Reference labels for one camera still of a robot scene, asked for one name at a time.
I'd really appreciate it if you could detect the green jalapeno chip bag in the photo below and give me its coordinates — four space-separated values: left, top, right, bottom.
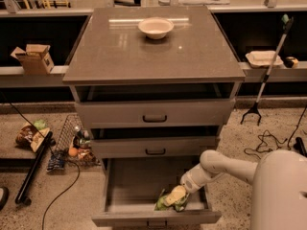
154 189 189 212

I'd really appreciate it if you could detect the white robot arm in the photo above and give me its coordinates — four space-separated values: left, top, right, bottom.
162 149 307 230

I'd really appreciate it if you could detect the bottom grey drawer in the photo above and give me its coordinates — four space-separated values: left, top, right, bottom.
92 156 221 230

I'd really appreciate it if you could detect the grey drawer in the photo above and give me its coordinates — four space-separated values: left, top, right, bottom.
91 136 220 158
75 100 234 128
92 156 221 230

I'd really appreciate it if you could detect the middle grey drawer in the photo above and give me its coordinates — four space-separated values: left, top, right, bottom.
91 136 220 158

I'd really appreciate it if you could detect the top grey drawer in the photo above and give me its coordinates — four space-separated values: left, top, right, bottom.
75 100 234 128

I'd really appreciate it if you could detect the grey drawer cabinet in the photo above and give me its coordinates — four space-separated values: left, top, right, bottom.
62 5 247 228

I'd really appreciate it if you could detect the brown snack bag on floor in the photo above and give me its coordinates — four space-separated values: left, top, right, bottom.
15 119 50 152

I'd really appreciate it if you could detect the blue snack packet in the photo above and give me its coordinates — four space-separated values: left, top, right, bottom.
46 152 65 172

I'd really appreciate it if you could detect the black pole right floor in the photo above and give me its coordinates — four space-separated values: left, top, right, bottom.
294 137 307 157

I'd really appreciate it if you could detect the black pole on floor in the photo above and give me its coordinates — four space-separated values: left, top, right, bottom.
14 131 53 205

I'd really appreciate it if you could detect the white takeout container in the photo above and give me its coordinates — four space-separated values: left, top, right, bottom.
246 51 275 68

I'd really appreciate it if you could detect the white paper bowl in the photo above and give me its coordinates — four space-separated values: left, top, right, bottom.
138 17 174 39

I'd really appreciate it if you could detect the yellow tape measure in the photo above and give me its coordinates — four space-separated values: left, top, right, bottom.
284 57 298 68

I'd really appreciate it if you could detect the open cardboard box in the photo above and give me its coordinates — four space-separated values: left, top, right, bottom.
11 44 54 75

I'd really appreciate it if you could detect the reacher grabber tool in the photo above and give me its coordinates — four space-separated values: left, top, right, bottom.
240 13 294 125

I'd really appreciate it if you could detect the black power adapter with cable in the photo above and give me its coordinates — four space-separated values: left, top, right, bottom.
244 107 307 159

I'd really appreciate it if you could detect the wire basket with groceries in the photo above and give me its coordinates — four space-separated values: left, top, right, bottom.
53 114 100 167

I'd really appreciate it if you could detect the black cable left floor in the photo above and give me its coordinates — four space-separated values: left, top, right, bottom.
0 93 81 230

